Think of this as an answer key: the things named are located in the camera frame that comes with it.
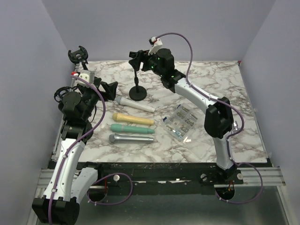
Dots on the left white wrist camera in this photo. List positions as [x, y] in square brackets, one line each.
[86, 75]

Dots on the silver metal faucet part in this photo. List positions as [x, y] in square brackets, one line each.
[235, 127]

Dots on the grey microphone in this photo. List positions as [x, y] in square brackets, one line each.
[115, 138]

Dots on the white microphone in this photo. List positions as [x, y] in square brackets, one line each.
[136, 105]

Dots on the beige microphone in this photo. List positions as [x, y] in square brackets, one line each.
[131, 119]

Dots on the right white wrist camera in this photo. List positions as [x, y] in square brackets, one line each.
[156, 44]

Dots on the clear screw organizer box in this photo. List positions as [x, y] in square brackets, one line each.
[186, 126]

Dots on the black shock-mount round-base stand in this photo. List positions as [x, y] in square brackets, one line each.
[79, 56]

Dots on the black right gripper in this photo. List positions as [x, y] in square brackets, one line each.
[145, 58]

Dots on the black clip microphone stand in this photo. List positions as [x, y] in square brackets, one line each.
[60, 107]

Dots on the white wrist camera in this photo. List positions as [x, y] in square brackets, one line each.
[86, 75]
[156, 44]

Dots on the black tripod microphone stand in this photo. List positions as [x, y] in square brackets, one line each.
[61, 92]

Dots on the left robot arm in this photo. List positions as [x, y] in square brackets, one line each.
[60, 203]

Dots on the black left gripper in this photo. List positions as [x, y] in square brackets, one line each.
[110, 89]

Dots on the green microphone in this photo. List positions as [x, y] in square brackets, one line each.
[131, 129]

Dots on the aluminium frame rail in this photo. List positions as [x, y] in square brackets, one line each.
[270, 176]

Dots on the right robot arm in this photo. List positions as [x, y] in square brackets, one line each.
[218, 121]

